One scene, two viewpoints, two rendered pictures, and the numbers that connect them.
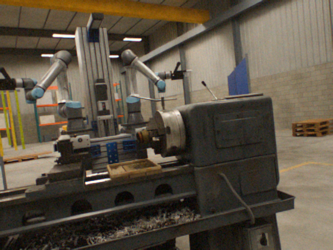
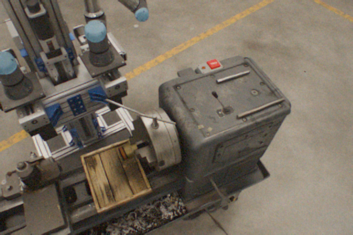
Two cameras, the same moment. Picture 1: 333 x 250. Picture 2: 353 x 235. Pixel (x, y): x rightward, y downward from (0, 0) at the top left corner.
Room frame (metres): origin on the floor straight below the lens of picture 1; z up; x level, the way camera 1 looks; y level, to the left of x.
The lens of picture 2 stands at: (0.99, 0.05, 2.36)
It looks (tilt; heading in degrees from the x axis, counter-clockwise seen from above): 55 degrees down; 348
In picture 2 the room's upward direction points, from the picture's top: 3 degrees clockwise
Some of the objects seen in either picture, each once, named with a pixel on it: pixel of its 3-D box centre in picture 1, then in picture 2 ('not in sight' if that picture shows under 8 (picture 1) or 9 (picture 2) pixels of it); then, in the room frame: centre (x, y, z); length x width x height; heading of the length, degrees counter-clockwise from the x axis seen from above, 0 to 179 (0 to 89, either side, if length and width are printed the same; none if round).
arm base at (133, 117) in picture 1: (135, 116); (100, 52); (2.35, 0.26, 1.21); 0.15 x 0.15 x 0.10
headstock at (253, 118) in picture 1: (220, 128); (219, 115); (1.90, -0.38, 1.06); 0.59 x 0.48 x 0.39; 106
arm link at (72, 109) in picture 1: (73, 109); (5, 67); (2.16, 0.72, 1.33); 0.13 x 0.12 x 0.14; 44
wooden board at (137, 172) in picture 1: (132, 168); (115, 173); (1.70, 0.25, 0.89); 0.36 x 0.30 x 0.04; 16
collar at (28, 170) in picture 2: (64, 137); (23, 167); (1.67, 0.64, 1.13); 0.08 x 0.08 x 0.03
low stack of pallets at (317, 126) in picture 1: (315, 127); not in sight; (8.49, -4.69, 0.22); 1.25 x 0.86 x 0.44; 124
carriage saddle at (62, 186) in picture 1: (59, 179); (35, 203); (1.58, 0.67, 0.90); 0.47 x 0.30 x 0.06; 16
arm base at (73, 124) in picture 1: (75, 123); (15, 83); (2.15, 0.72, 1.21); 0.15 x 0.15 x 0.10
